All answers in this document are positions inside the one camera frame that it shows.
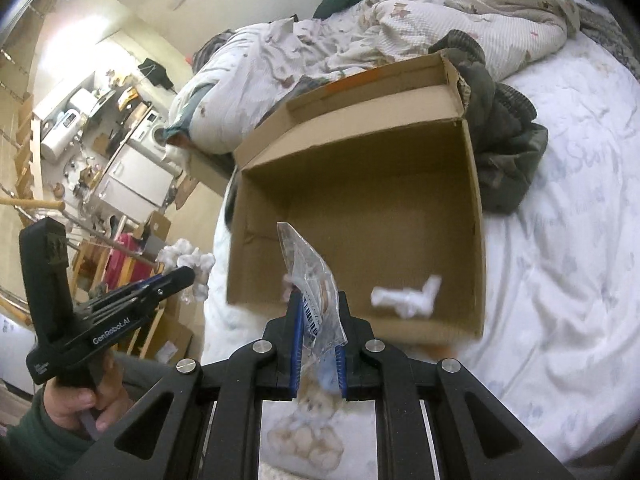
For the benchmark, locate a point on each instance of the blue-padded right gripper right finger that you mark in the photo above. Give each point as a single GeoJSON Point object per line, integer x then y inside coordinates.
{"type": "Point", "coordinates": [342, 347]}

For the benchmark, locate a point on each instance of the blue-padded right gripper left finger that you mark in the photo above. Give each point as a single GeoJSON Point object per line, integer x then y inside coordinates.
{"type": "Point", "coordinates": [297, 341]}

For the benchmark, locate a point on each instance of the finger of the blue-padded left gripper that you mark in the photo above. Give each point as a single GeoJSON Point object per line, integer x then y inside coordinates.
{"type": "Point", "coordinates": [151, 289]}

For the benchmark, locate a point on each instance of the clear plastic bag with label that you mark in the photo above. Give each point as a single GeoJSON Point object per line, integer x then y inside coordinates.
{"type": "Point", "coordinates": [308, 272]}

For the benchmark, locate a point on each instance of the white knotted cloth strip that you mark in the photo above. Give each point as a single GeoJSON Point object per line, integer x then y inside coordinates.
{"type": "Point", "coordinates": [407, 302]}

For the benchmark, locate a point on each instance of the green sleeve forearm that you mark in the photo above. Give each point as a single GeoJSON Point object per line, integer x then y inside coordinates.
{"type": "Point", "coordinates": [36, 448]}

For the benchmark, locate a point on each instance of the person's left hand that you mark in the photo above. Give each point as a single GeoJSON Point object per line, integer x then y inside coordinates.
{"type": "Point", "coordinates": [94, 409]}

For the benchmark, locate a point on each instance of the pink bag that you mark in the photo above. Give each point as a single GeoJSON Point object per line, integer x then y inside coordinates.
{"type": "Point", "coordinates": [121, 270]}

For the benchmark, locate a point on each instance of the wooden rack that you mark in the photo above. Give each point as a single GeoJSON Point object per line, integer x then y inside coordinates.
{"type": "Point", "coordinates": [27, 197]}

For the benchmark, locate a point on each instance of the white kitchen cabinet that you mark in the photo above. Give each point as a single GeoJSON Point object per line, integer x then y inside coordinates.
{"type": "Point", "coordinates": [139, 174]}

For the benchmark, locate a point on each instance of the white washing machine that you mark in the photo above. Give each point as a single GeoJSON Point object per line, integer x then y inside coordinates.
{"type": "Point", "coordinates": [144, 137]}

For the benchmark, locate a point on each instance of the open cardboard box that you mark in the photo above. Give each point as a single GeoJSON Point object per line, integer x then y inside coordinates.
{"type": "Point", "coordinates": [376, 171]}

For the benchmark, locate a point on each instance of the white rice cooker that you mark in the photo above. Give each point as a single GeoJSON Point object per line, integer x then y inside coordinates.
{"type": "Point", "coordinates": [61, 134]}

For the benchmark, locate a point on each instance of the white bear-print bed sheet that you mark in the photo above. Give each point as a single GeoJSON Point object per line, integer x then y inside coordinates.
{"type": "Point", "coordinates": [561, 341]}

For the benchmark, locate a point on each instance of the dark camouflage jacket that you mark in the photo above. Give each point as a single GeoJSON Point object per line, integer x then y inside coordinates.
{"type": "Point", "coordinates": [507, 142]}

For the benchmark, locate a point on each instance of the crumpled floral quilt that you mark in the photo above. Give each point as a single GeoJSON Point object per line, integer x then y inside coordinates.
{"type": "Point", "coordinates": [261, 64]}

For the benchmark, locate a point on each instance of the patterned knit blanket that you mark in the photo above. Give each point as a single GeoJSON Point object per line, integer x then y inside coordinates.
{"type": "Point", "coordinates": [599, 24]}

